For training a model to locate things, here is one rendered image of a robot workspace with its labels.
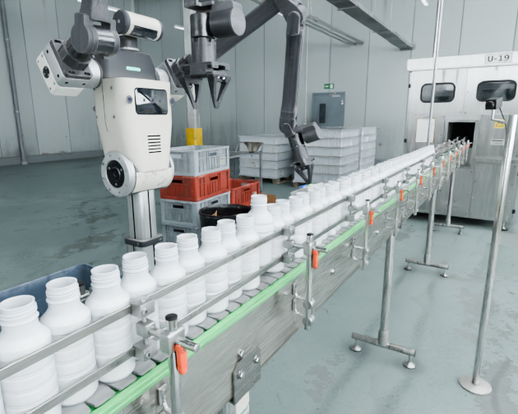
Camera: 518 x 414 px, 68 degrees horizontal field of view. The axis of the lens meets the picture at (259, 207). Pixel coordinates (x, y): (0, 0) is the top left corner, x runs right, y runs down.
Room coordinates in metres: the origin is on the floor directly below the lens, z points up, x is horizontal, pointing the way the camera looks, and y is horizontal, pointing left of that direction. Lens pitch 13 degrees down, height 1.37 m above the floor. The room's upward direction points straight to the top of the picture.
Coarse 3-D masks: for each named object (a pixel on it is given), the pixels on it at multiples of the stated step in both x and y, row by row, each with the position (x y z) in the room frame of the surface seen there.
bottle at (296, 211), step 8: (296, 200) 1.00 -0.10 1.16; (296, 208) 1.00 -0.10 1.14; (296, 216) 0.98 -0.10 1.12; (304, 216) 1.00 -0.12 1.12; (304, 224) 1.00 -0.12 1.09; (296, 232) 0.98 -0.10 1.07; (304, 232) 1.00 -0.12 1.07; (296, 240) 0.98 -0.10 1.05; (304, 240) 1.00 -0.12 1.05; (296, 256) 0.98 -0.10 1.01
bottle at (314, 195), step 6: (312, 192) 1.10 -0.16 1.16; (318, 192) 1.10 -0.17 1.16; (312, 198) 1.09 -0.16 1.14; (318, 198) 1.10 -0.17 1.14; (312, 204) 1.09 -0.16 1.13; (318, 204) 1.10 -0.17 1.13; (312, 210) 1.08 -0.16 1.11; (318, 216) 1.09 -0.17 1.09; (312, 222) 1.08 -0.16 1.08; (318, 222) 1.09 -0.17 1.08; (312, 228) 1.08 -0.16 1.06; (318, 228) 1.09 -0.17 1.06; (318, 240) 1.09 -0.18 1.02
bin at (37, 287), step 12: (84, 264) 1.08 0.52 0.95; (48, 276) 0.99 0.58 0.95; (60, 276) 1.02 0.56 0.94; (72, 276) 1.05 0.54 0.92; (84, 276) 1.08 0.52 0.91; (120, 276) 1.00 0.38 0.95; (12, 288) 0.92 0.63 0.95; (24, 288) 0.94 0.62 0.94; (36, 288) 0.96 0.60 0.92; (0, 300) 0.89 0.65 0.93; (36, 300) 0.96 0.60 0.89
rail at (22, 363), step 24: (360, 192) 1.39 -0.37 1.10; (312, 216) 1.03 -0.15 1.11; (264, 240) 0.81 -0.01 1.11; (216, 264) 0.67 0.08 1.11; (168, 288) 0.56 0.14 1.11; (120, 312) 0.49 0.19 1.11; (192, 312) 0.61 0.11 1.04; (72, 336) 0.43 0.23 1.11; (24, 360) 0.38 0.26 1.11; (120, 360) 0.48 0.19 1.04; (72, 384) 0.42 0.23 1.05; (48, 408) 0.39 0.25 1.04
